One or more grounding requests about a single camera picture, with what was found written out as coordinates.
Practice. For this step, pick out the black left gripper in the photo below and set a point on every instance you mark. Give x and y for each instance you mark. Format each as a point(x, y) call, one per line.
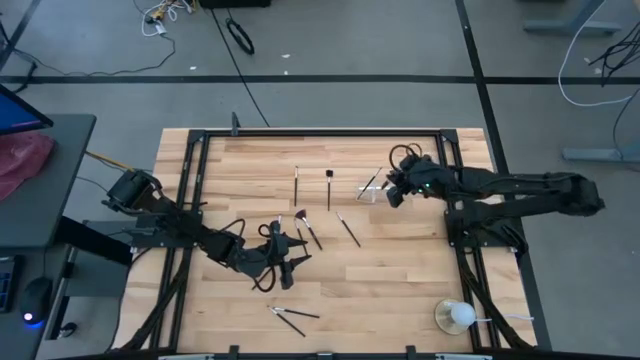
point(279, 252)

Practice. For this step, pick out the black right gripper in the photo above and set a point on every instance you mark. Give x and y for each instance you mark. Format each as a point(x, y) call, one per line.
point(420, 175)

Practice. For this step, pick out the fan makeup brush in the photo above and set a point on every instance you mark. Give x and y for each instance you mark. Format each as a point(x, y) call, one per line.
point(301, 215)

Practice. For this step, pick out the flat-top black makeup brush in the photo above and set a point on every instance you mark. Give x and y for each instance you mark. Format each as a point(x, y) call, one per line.
point(329, 173)

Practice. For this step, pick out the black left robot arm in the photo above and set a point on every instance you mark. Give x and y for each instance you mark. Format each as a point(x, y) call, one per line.
point(220, 245)

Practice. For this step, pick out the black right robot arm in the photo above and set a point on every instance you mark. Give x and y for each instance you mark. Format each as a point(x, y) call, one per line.
point(500, 182)

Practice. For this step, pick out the black desk crossbar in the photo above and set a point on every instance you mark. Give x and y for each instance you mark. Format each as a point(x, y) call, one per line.
point(95, 242)

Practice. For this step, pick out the grey table foot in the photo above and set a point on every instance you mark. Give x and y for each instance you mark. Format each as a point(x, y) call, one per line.
point(570, 27)
point(600, 154)

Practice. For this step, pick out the black box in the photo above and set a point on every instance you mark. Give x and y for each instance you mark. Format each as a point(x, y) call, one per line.
point(235, 3)

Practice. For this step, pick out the grey desk leg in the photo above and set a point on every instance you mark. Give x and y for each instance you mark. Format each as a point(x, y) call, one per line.
point(62, 300)

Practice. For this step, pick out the black caster wheel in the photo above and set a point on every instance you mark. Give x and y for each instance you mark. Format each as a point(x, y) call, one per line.
point(68, 329)

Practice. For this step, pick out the dark grey desk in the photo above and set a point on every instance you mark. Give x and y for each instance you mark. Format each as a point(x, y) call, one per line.
point(55, 200)

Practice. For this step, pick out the black computer mouse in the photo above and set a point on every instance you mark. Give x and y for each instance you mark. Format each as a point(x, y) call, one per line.
point(35, 297)

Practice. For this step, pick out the black keyboard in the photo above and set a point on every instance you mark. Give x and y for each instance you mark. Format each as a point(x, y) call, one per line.
point(7, 285)

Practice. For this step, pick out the red cloth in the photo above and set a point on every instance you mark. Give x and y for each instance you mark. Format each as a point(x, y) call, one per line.
point(20, 160)

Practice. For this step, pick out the computer monitor blue screen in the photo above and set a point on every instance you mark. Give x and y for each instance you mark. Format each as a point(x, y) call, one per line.
point(15, 112)

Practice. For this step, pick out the black aluminium rig frame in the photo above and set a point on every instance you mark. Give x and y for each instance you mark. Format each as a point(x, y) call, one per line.
point(325, 133)

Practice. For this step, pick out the black clamp bracket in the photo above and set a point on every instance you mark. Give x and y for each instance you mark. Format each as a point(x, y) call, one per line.
point(410, 352)
point(233, 352)

